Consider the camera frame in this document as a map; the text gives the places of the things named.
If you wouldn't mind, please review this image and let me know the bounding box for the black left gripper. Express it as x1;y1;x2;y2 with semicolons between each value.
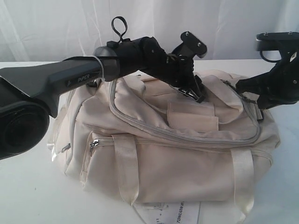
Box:
141;37;206;103

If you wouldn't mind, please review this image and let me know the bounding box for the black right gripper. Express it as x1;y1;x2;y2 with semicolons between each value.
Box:
235;51;299;110

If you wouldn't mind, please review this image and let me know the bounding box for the cream duffel bag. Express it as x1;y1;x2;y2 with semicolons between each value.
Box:
48;70;280;224

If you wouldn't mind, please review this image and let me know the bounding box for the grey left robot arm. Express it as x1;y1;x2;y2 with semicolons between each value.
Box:
0;32;207;159

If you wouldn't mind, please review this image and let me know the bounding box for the white zip tie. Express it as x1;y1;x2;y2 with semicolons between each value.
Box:
93;56;105;81

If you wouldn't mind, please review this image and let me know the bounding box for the white paper product tag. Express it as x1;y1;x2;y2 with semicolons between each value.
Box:
133;202;200;224

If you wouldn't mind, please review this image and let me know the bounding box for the white backdrop curtain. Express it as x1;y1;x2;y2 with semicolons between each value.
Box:
0;0;299;62

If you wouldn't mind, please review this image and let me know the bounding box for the black cable loop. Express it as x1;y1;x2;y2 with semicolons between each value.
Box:
111;16;128;43

